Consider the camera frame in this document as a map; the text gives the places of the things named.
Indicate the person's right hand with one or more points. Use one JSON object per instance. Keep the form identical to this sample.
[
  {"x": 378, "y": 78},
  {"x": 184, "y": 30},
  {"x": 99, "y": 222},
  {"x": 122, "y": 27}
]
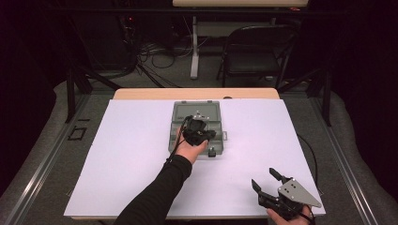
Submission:
[{"x": 289, "y": 220}]

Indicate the white table cover sheet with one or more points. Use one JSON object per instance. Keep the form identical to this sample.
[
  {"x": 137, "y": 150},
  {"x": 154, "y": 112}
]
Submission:
[{"x": 131, "y": 150}]

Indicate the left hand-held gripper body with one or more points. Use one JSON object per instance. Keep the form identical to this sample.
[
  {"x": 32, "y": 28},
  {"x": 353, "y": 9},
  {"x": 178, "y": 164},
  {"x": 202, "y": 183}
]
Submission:
[{"x": 195, "y": 131}]

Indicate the grey translucent compartment box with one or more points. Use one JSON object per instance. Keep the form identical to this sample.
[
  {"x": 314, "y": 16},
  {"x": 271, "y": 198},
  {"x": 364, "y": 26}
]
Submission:
[{"x": 194, "y": 109}]

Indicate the black metal frame stand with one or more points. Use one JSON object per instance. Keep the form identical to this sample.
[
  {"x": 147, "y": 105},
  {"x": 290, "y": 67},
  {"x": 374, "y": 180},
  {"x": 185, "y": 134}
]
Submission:
[
  {"x": 78, "y": 84},
  {"x": 322, "y": 90}
]

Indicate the person's left hand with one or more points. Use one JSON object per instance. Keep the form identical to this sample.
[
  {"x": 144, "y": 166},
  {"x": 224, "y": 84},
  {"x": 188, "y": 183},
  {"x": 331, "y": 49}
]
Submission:
[{"x": 189, "y": 151}]

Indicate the white table leg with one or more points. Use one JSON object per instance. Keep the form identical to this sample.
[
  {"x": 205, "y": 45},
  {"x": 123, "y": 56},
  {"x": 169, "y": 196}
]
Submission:
[{"x": 194, "y": 47}]

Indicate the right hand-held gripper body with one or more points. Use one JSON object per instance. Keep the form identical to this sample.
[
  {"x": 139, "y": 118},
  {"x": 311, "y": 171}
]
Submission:
[{"x": 291, "y": 193}]

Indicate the black folding chair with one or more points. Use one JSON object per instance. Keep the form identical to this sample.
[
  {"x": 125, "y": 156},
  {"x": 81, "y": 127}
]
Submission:
[{"x": 253, "y": 59}]

